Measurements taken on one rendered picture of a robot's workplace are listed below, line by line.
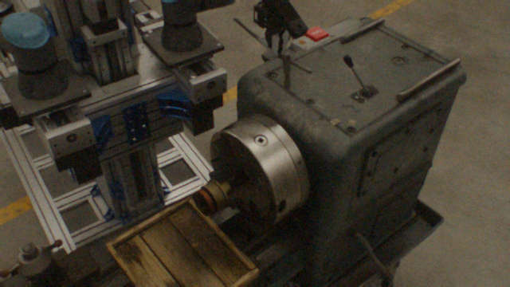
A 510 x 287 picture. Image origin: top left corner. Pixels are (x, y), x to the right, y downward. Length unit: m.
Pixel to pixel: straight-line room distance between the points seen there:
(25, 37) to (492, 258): 2.30
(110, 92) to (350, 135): 0.88
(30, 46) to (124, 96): 0.36
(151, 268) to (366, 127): 0.73
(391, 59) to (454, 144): 1.75
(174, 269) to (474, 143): 2.33
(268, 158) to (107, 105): 0.69
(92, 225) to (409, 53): 1.61
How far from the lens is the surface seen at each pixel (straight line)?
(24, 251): 1.33
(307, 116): 1.44
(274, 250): 1.60
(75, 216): 2.64
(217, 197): 1.41
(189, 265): 1.56
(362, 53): 1.71
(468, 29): 4.53
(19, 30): 1.65
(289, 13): 1.39
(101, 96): 1.85
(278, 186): 1.37
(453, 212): 3.01
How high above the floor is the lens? 2.19
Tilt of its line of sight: 44 degrees down
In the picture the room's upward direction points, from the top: straight up
